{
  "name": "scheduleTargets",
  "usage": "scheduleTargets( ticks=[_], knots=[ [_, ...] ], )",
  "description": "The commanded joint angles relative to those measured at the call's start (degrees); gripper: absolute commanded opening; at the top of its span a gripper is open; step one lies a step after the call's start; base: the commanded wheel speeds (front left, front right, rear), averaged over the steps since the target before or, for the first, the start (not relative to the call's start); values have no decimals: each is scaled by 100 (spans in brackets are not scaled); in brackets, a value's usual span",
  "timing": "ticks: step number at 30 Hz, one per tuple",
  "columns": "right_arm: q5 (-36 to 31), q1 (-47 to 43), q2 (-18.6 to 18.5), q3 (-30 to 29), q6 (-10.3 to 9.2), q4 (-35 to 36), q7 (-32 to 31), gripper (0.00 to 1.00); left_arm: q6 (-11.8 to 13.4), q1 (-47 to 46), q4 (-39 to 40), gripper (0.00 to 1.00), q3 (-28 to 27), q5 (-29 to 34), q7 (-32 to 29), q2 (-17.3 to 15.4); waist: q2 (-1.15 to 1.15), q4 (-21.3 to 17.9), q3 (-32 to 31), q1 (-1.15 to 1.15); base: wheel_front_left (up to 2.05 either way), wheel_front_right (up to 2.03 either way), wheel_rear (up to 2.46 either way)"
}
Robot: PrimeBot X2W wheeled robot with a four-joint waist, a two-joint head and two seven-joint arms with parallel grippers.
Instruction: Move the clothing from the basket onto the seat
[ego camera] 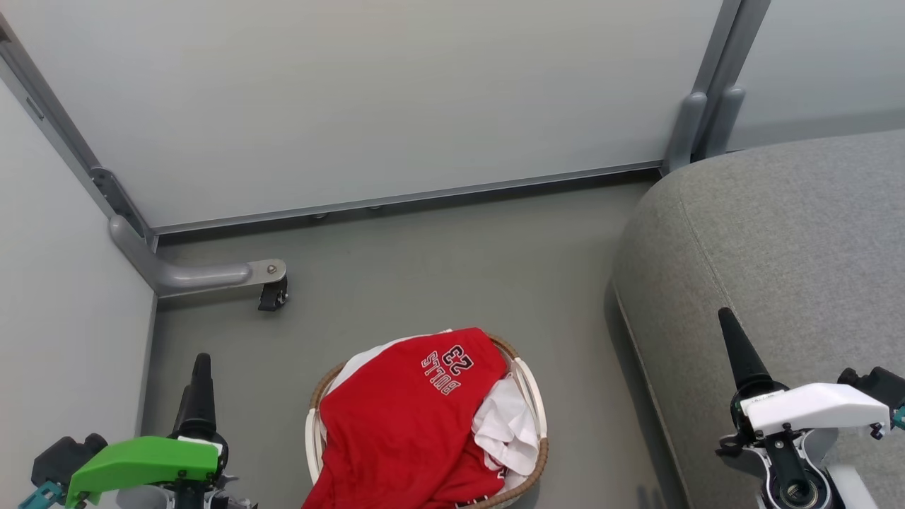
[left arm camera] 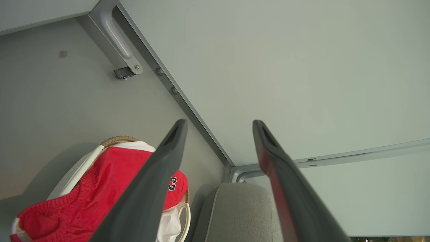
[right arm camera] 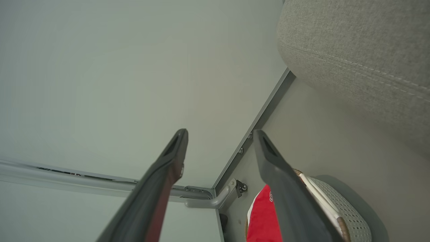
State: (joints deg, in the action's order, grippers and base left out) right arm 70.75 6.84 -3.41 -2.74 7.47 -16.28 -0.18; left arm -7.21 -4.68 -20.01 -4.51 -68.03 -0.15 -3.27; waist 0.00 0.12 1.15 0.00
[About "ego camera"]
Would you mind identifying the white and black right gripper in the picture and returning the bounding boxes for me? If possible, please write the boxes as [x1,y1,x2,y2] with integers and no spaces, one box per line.
[718,308,892,439]

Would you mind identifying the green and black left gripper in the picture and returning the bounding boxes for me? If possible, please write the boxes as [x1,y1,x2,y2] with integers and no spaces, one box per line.
[65,353,228,507]

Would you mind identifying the red Bulls jersey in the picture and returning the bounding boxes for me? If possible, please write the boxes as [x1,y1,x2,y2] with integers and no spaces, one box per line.
[303,327,510,509]

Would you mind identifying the grey fabric sofa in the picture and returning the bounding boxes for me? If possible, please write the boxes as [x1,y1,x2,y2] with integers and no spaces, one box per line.
[612,129,905,509]

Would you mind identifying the white garment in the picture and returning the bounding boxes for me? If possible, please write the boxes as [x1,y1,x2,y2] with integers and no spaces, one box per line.
[322,329,542,490]

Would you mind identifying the grey metal partition foot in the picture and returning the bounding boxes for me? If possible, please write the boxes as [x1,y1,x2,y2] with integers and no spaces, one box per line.
[108,216,288,299]

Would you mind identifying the black caster wheel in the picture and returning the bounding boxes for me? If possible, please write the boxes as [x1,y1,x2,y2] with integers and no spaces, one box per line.
[257,276,290,312]

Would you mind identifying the white basket with brown rim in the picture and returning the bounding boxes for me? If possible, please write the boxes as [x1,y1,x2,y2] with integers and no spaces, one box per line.
[304,332,550,509]

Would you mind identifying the grey partition post with feet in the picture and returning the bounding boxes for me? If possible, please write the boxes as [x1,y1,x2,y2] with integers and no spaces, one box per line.
[663,0,773,175]

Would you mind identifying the grey partition bottom rail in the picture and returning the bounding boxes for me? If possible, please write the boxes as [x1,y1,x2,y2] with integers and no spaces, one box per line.
[151,161,665,235]

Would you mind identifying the grey slanted partition frame post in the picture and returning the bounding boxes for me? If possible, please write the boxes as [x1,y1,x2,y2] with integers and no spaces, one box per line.
[0,14,158,252]

